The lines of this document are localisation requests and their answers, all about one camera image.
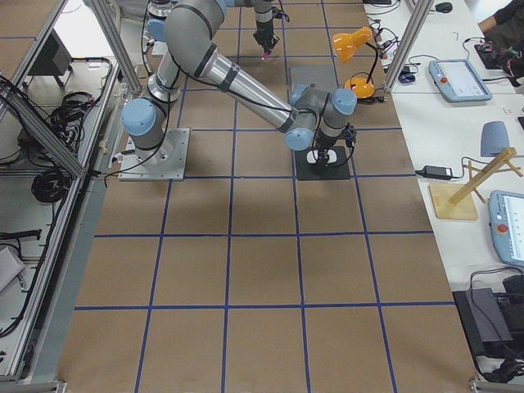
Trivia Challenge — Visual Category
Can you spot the white computer mouse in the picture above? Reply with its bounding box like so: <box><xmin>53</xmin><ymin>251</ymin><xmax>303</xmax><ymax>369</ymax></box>
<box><xmin>306</xmin><ymin>149</ymin><xmax>337</xmax><ymax>165</ymax></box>

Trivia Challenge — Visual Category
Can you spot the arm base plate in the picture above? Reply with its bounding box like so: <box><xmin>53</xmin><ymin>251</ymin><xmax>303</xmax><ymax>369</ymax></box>
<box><xmin>118</xmin><ymin>128</ymin><xmax>191</xmax><ymax>181</ymax></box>

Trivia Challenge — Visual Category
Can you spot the black power adapter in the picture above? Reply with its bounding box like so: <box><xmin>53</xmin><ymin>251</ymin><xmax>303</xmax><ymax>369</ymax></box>
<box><xmin>422</xmin><ymin>165</ymin><xmax>453</xmax><ymax>180</ymax></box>

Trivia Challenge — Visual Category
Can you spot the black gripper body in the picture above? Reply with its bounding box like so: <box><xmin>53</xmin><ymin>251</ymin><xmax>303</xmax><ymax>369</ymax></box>
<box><xmin>313</xmin><ymin>137</ymin><xmax>338</xmax><ymax>164</ymax></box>
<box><xmin>253</xmin><ymin>31</ymin><xmax>280</xmax><ymax>52</ymax></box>

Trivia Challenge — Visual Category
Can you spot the aluminium frame post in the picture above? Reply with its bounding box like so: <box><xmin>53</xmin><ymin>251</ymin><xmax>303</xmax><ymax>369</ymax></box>
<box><xmin>384</xmin><ymin>0</ymin><xmax>433</xmax><ymax>93</ymax></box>

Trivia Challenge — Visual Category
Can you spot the blue teach pendant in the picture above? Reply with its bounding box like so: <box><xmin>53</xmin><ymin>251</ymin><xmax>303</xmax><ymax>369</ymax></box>
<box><xmin>488</xmin><ymin>190</ymin><xmax>523</xmax><ymax>267</ymax></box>
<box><xmin>428</xmin><ymin>59</ymin><xmax>492</xmax><ymax>102</ymax></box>

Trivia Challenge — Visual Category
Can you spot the grey closed laptop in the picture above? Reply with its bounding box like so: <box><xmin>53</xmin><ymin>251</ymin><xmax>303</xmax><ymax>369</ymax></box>
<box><xmin>289</xmin><ymin>65</ymin><xmax>337</xmax><ymax>106</ymax></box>

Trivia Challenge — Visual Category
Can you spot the orange desk lamp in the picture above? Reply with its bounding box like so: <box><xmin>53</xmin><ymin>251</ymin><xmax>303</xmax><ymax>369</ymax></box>
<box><xmin>332</xmin><ymin>27</ymin><xmax>378</xmax><ymax>99</ymax></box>

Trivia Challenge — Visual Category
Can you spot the grey chair back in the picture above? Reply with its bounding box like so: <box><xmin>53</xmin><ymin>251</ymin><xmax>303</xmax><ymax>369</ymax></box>
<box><xmin>480</xmin><ymin>120</ymin><xmax>509</xmax><ymax>157</ymax></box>

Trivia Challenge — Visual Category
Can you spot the wooden stand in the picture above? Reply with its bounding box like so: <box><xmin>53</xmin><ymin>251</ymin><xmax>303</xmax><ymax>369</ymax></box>
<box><xmin>429</xmin><ymin>147</ymin><xmax>523</xmax><ymax>221</ymax></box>

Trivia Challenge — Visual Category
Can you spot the black mousepad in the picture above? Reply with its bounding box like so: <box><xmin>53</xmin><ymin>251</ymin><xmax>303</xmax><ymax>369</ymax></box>
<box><xmin>293</xmin><ymin>146</ymin><xmax>351</xmax><ymax>181</ymax></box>

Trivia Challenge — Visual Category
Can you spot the black box device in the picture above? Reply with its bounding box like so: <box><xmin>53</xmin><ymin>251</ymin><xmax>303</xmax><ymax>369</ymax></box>
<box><xmin>453</xmin><ymin>288</ymin><xmax>513</xmax><ymax>358</ymax></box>

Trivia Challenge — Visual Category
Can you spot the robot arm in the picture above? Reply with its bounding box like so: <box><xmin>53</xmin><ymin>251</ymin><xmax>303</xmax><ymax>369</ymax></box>
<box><xmin>142</xmin><ymin>1</ymin><xmax>289</xmax><ymax>57</ymax></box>
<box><xmin>121</xmin><ymin>1</ymin><xmax>357</xmax><ymax>164</ymax></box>

